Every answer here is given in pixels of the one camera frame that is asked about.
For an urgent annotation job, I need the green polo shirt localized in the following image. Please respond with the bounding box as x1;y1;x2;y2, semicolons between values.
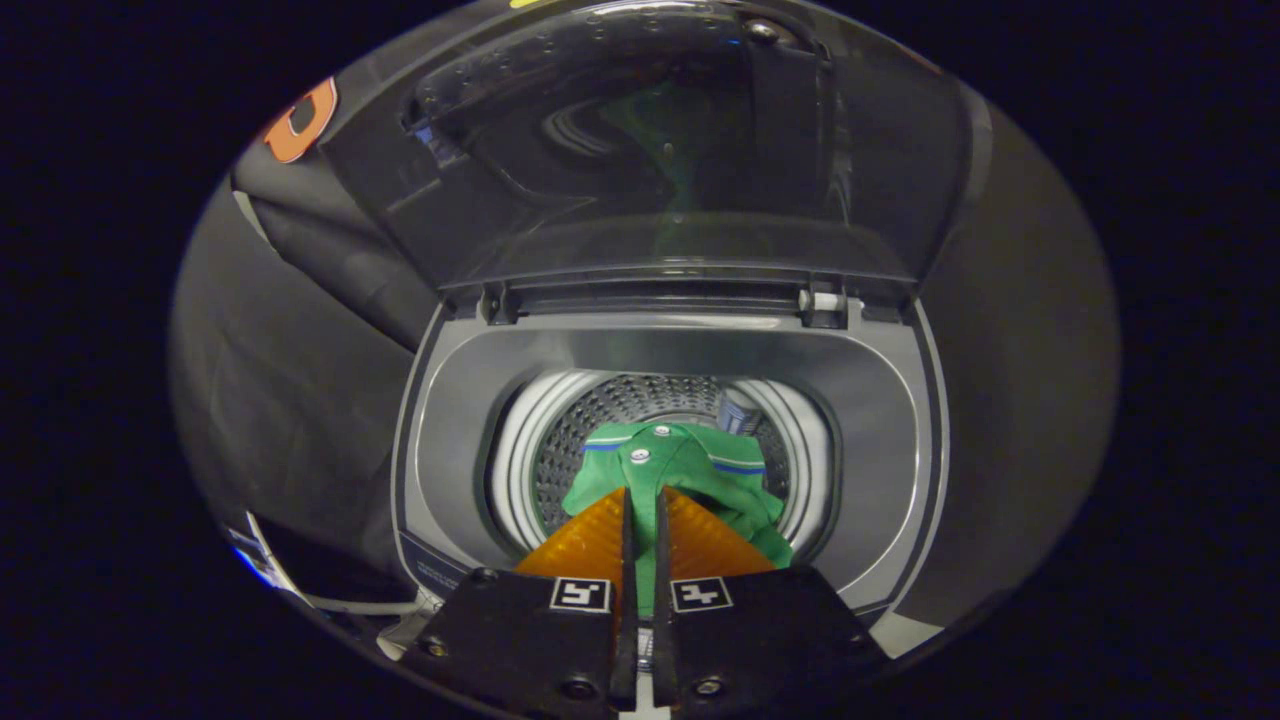
561;420;795;617

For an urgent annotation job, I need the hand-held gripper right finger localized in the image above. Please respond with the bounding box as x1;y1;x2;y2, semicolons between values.
648;487;893;717

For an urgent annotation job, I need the dark transparent washing machine lid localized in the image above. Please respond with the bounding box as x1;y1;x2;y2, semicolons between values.
318;0;979;306

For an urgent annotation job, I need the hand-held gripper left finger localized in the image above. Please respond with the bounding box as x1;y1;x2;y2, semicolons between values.
400;487;642;717

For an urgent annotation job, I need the grey top-load washing machine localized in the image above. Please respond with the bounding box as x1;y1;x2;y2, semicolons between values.
390;285;951;663

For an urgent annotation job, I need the black backdrop cloth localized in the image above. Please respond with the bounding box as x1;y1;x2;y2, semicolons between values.
168;60;446;601

